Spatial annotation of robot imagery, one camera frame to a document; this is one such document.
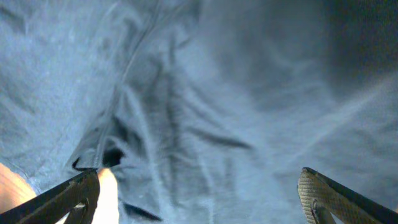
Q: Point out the dark teal blue shorts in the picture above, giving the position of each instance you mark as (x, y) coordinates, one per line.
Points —
(204, 111)

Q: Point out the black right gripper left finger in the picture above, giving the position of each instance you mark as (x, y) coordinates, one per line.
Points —
(75, 199)

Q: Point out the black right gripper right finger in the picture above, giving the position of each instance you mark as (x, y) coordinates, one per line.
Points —
(324, 199)

